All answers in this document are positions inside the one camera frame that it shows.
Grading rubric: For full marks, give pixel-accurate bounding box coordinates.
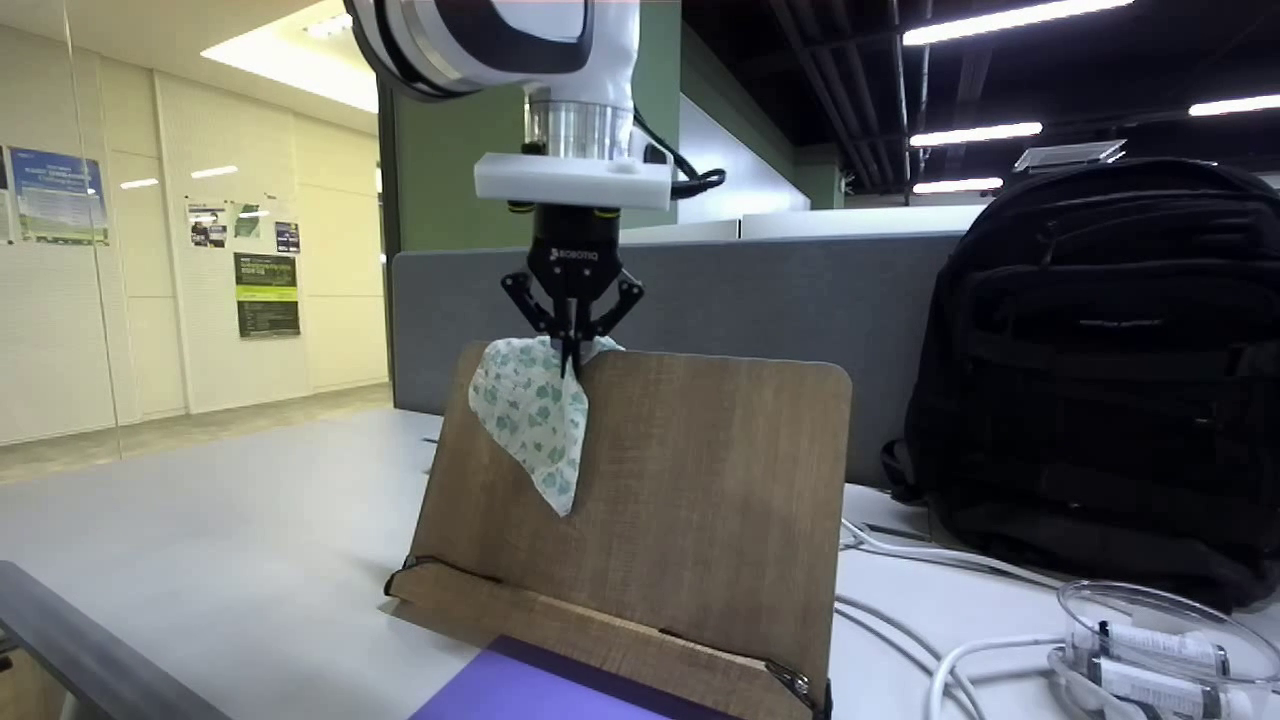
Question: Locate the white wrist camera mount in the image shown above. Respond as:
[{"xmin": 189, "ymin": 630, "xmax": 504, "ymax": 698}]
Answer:
[{"xmin": 471, "ymin": 149, "xmax": 682, "ymax": 214}]

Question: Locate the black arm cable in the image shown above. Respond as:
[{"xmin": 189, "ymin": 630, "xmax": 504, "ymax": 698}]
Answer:
[{"xmin": 634, "ymin": 115, "xmax": 734, "ymax": 203}]

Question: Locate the grey desk partition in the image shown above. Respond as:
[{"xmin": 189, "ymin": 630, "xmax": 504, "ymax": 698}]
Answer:
[{"xmin": 383, "ymin": 227, "xmax": 970, "ymax": 493}]

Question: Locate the dark green wall poster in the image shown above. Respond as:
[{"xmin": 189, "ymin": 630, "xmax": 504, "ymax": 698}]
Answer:
[{"xmin": 231, "ymin": 248, "xmax": 303, "ymax": 345}]

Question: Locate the small photo wall notice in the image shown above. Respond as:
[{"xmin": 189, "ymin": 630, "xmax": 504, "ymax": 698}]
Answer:
[{"xmin": 186, "ymin": 201, "xmax": 231, "ymax": 250}]

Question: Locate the thin grey cable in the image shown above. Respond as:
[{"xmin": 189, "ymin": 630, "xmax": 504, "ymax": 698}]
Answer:
[{"xmin": 834, "ymin": 515, "xmax": 1087, "ymax": 720}]

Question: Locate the small pale wall notice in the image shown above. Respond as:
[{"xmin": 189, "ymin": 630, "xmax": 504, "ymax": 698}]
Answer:
[{"xmin": 229, "ymin": 194, "xmax": 272, "ymax": 244}]

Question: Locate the brown wooden book stand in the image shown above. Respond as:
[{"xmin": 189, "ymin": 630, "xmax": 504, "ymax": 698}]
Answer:
[{"xmin": 383, "ymin": 339, "xmax": 856, "ymax": 720}]

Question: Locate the white cloth with green print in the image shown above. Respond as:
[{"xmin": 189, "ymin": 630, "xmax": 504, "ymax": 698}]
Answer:
[{"xmin": 464, "ymin": 332, "xmax": 630, "ymax": 524}]

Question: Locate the purple plastic sheet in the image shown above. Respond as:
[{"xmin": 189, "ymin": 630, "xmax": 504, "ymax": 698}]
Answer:
[{"xmin": 409, "ymin": 630, "xmax": 711, "ymax": 720}]

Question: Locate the black backpack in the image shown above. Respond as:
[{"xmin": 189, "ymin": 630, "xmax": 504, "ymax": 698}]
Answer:
[{"xmin": 878, "ymin": 119, "xmax": 1280, "ymax": 613}]

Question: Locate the long ceiling light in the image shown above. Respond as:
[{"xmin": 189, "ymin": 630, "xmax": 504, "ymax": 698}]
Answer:
[
  {"xmin": 1183, "ymin": 86, "xmax": 1280, "ymax": 122},
  {"xmin": 907, "ymin": 115, "xmax": 1048, "ymax": 150},
  {"xmin": 907, "ymin": 172, "xmax": 1007, "ymax": 201},
  {"xmin": 899, "ymin": 0, "xmax": 1140, "ymax": 52}
]

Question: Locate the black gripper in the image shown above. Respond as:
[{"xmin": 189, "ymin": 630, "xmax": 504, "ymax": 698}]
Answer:
[{"xmin": 501, "ymin": 203, "xmax": 647, "ymax": 381}]

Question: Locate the blue wall poster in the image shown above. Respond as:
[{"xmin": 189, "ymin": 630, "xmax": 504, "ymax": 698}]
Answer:
[{"xmin": 5, "ymin": 143, "xmax": 117, "ymax": 248}]

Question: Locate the thick white looped cable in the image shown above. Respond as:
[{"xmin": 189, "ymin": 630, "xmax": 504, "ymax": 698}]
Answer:
[{"xmin": 926, "ymin": 576, "xmax": 1280, "ymax": 720}]

